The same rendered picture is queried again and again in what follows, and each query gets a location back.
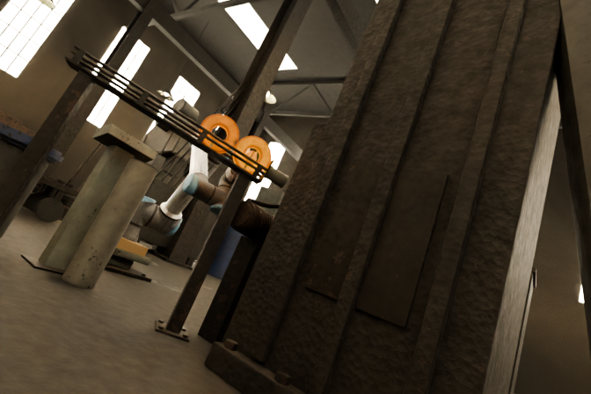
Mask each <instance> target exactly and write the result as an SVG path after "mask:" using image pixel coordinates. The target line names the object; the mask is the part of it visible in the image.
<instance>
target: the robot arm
mask: <svg viewBox="0 0 591 394"><path fill-rule="evenodd" d="M190 146H191V148H192V153H191V162H190V171H189V174H188V175H187V177H186V178H185V179H184V181H183V182H182V183H181V185H180V186H179V187H178V189H177V190H176V191H175V193H174V194H173V195H172V196H171V198H170V199H169V200H168V201H167V202H163V203H162V204H161V205H160V206H158V205H157V204H155V203H156V201H155V200H153V199H151V198H149V197H147V196H144V197H143V199H142V202H141V203H140V205H139V207H138V209H137V210H136V211H135V214H134V216H133V218H132V220H131V221H130V223H129V225H128V227H127V228H126V230H125V232H124V234H123V236H122V237H124V238H126V239H128V240H130V241H133V242H137V240H138V237H139V231H140V228H141V227H142V226H145V227H147V228H149V229H152V230H154V231H156V232H158V233H160V234H162V235H165V236H167V237H169V236H171V235H173V234H174V233H175V232H176V231H177V229H178V228H179V226H180V224H181V222H182V214H181V212H182V211H183V210H184V208H185V207H186V206H187V204H188V203H189V202H190V201H191V199H192V198H193V197H194V198H196V199H198V200H199V201H202V202H204V203H205V204H207V205H209V206H210V207H209V210H210V211H211V212H212V213H214V214H217V215H219V213H220V211H221V209H222V207H223V203H224V202H225V200H226V198H227V196H228V194H229V192H230V189H231V187H232V185H233V183H234V181H235V179H236V177H237V172H236V171H234V170H232V169H231V168H228V169H227V171H226V172H225V173H224V174H223V175H222V176H221V178H220V180H219V186H218V187H216V186H214V185H212V184H210V183H208V178H209V177H210V176H211V175H212V173H213V172H214V171H215V169H216V168H217V167H218V166H219V165H220V164H221V162H220V161H218V160H216V159H215V158H213V157H211V156H210V155H209V154H207V153H206V152H204V151H203V150H200V149H199V148H197V147H195V146H194V145H192V144H191V143H190ZM257 152H258V151H256V152H255V151H250V149H247V150H246V152H245V154H246V155H247V156H248V157H250V158H252V159H253V160H255V161H256V160H257Z"/></svg>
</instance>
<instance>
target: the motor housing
mask: <svg viewBox="0 0 591 394"><path fill-rule="evenodd" d="M274 218H275V216H274V215H271V214H270V213H268V212H267V211H265V210H264V209H263V208H261V207H260V206H258V205H257V204H255V203H254V202H252V201H241V202H240V204H239V206H238V208H237V211H236V213H235V215H234V217H233V219H232V221H231V223H230V226H231V227H232V228H233V230H235V231H237V232H239V233H241V234H243V235H245V237H244V236H241V237H240V239H239V242H238V244H237V247H236V250H235V251H234V253H233V255H232V258H231V260H230V263H229V265H228V267H227V269H226V271H225V274H224V276H223V278H222V280H221V283H220V285H219V287H218V289H217V291H216V293H215V296H214V299H213V301H212V303H211V304H210V307H209V309H208V312H207V314H206V316H205V318H204V320H203V322H202V325H201V328H200V330H199V332H198V335H199V336H201V337H202V338H203V339H205V340H206V341H208V342H209V343H210V344H212V345H213V343H214V342H222V341H223V337H224V335H225V333H226V331H227V329H228V326H229V324H230V320H231V319H232V316H233V314H234V312H235V309H236V307H237V304H238V302H239V300H240V297H241V295H242V294H243V291H244V288H245V285H246V283H247V281H248V279H249V277H250V274H251V272H252V269H253V267H254V265H255V262H256V260H257V258H258V256H259V253H260V250H261V248H262V245H263V244H264V242H265V239H266V236H267V233H268V231H269V230H270V227H271V225H272V223H273V220H274Z"/></svg>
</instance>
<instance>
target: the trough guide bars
mask: <svg viewBox="0 0 591 394"><path fill-rule="evenodd" d="M75 49H77V50H78V52H77V51H75V50H73V49H71V51H70V52H71V53H72V54H74V56H73V57H72V58H71V60H70V62H72V63H73V64H75V65H76V64H77V63H79V65H81V66H82V67H84V68H87V69H90V70H91V71H93V72H94V73H96V74H97V75H99V76H101V77H103V78H104V79H105V80H107V81H108V82H110V83H111V84H113V85H115V86H117V87H118V88H120V89H121V90H123V91H124V92H126V93H127V94H129V95H130V96H132V97H133V98H135V99H137V101H136V104H137V105H139V106H142V105H143V106H146V107H147V106H148V107H149V108H151V109H152V110H154V111H156V112H157V113H159V114H161V115H162V116H164V117H165V118H166V119H168V120H170V121H171V122H173V123H175V124H176V125H178V126H179V127H181V128H183V129H184V130H185V131H187V132H188V133H190V134H191V135H194V136H195V137H197V138H198V139H197V140H196V142H197V143H199V144H202V142H203V141H204V139H205V138H206V139H208V140H209V141H211V142H212V143H213V144H215V145H217V146H218V147H220V148H221V149H223V150H225V151H226V152H228V153H230V154H231V155H232V156H233V157H235V158H237V159H239V160H240V161H242V162H243V163H245V164H247V165H248V166H250V167H251V168H252V169H254V170H255V171H254V173H253V174H252V177H253V178H255V179H256V178H257V177H259V178H260V176H261V175H260V173H261V174H262V175H265V173H264V172H263V171H262V169H263V170H265V171H267V168H266V167H265V166H263V165H262V164H259V163H258V162H256V161H255V160H253V159H252V158H250V157H248V156H247V155H246V154H244V153H243V152H241V151H240V150H238V149H236V148H235V147H233V146H232V145H230V144H228V143H227V142H225V141H224V140H223V139H221V138H220V137H218V136H217V135H214V134H213V133H211V132H210V131H208V130H207V129H205V128H204V127H203V126H201V125H199V124H198V123H196V122H195V121H193V120H191V119H190V118H188V117H187V116H185V115H184V114H183V113H181V112H179V111H178V110H176V109H175V108H173V107H172V106H169V105H168V104H166V103H165V102H164V101H163V100H161V99H160V98H158V97H156V96H154V95H153V94H151V93H150V92H148V91H146V90H145V89H143V88H142V87H141V86H139V85H138V84H136V83H134V82H133V81H131V80H130V79H128V78H126V77H124V76H123V75H122V74H121V73H119V72H118V71H116V70H115V69H112V68H111V67H109V66H108V65H106V64H105V63H103V62H102V61H100V60H99V59H97V58H96V57H94V56H93V55H91V54H89V53H88V52H86V51H85V50H83V49H81V48H80V47H79V46H77V45H75ZM85 55H87V56H88V57H90V58H91V59H92V60H93V61H95V62H97V63H99V64H100V65H102V66H103V67H105V68H106V69H109V70H110V71H112V72H113V73H114V74H115V75H117V76H118V77H120V78H122V79H124V80H125V81H127V82H128V83H130V84H132V85H133V86H134V87H136V88H137V89H139V90H140V91H142V92H143V93H141V92H139V91H138V90H137V89H135V88H134V87H132V86H131V85H129V84H127V83H125V82H124V81H122V80H121V79H119V78H118V77H116V76H115V75H113V74H112V73H110V72H109V71H107V70H106V69H103V68H102V67H100V66H99V65H97V63H95V62H93V61H91V60H90V59H88V58H87V57H85ZM81 59H82V61H81ZM88 64H90V65H91V66H93V67H94V68H96V69H94V68H93V67H91V66H90V65H88ZM97 69H98V70H100V71H101V72H103V73H104V74H106V76H105V75H103V74H102V73H100V72H99V71H97ZM107 76H109V77H110V78H112V79H113V80H115V81H116V82H118V83H120V84H122V85H123V86H125V87H126V88H128V90H127V89H125V88H124V87H122V86H121V85H119V84H117V83H115V82H114V81H113V80H112V79H110V78H109V77H107ZM129 90H131V91H132V92H134V93H135V94H137V95H138V96H140V98H139V97H138V96H136V95H135V94H134V93H132V92H131V91H129ZM149 97H152V98H153V99H154V100H156V101H157V102H159V103H161V104H162V105H164V106H166V107H167V108H169V109H170V110H172V111H173V112H175V113H176V114H178V115H179V116H181V117H182V118H184V119H185V120H188V121H189V122H191V123H192V124H194V125H195V126H196V127H197V128H196V127H194V126H193V125H191V124H189V123H188V122H186V121H185V120H183V119H181V118H180V117H178V116H177V115H176V114H174V113H172V112H171V111H169V110H168V109H166V108H164V107H163V106H161V105H159V104H158V103H157V102H156V101H154V100H152V99H151V98H149ZM151 104H152V105H154V106H156V107H157V108H159V109H160V110H162V111H164V112H165V113H167V114H169V115H170V116H171V117H172V118H171V117H170V116H168V115H166V114H165V113H163V112H161V111H160V110H158V109H156V108H155V107H154V106H152V105H151ZM173 118H174V119H176V120H178V121H179V122H181V123H182V124H184V125H186V126H187V127H189V128H191V129H192V130H193V131H195V132H196V133H198V134H199V135H200V136H198V135H197V134H195V133H194V132H193V131H192V130H190V129H188V128H186V127H185V126H183V125H182V124H180V123H179V122H177V121H175V120H174V119H173ZM198 128H200V129H201V130H203V131H202V132H201V131H200V130H199V129H198ZM208 134H209V135H211V136H213V137H214V138H215V139H216V140H218V141H219V142H221V143H223V144H225V145H226V146H228V147H229V148H231V149H232V150H234V151H236V153H238V154H240V155H241V156H243V157H245V158H246V159H248V160H249V161H251V162H253V163H254V164H256V165H257V167H255V166H254V165H252V164H250V163H249V162H247V161H246V160H244V159H243V158H241V157H240V156H238V155H237V154H235V153H234V152H233V151H232V150H228V149H227V148H225V147H224V146H222V145H221V144H220V143H218V142H216V141H215V140H213V139H212V138H210V137H209V136H208ZM223 154H224V155H225V156H226V157H228V158H229V159H231V160H233V157H232V156H230V155H229V154H227V153H223Z"/></svg>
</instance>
